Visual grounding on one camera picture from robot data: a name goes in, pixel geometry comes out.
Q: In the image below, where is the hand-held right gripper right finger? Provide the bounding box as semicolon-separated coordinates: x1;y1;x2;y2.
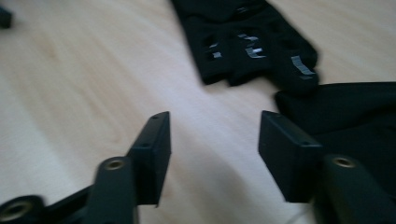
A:
257;109;325;204

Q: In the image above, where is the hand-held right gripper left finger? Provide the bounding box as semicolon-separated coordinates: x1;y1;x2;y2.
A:
125;110;173;208

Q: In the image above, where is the black glove with white dots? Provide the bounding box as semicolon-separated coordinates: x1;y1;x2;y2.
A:
275;81;396;200

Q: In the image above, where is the black glove with blue marks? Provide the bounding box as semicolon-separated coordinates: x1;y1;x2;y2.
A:
169;0;320;95

